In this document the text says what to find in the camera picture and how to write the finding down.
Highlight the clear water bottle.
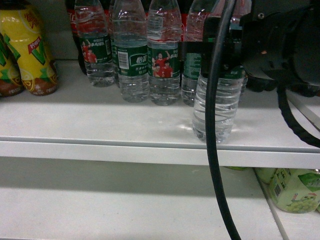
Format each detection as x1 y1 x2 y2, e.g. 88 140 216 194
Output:
191 0 246 144

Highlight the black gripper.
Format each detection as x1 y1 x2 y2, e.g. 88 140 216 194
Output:
178 0 320 97

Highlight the water bottle barcode label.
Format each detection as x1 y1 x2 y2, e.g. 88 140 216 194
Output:
112 0 149 103

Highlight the cola bottle behind left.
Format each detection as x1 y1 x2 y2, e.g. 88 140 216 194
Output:
64 0 87 75

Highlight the green juice bottle behind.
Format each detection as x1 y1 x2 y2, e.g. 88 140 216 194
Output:
254 167 277 185

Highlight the white upper shelf board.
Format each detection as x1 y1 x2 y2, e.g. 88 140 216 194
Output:
0 60 320 169

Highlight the water bottle far left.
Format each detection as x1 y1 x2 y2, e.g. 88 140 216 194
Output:
74 0 115 88

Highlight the green grape juice bottle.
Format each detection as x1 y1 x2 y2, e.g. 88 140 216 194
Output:
268 168 320 214

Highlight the yellow lemon tea bottle edge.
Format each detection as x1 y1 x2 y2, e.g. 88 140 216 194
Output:
0 35 25 98

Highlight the water bottle behind front one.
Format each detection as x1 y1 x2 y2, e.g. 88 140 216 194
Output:
181 0 214 107

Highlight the yellow lemon tea bottle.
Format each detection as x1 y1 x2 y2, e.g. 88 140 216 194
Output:
0 0 58 96

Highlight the water bottle red players label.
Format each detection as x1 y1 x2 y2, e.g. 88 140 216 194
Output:
147 0 182 106

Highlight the black corrugated hose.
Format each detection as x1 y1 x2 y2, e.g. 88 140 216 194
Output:
276 84 320 148

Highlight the black cable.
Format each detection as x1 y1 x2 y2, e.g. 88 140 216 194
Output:
204 0 242 240

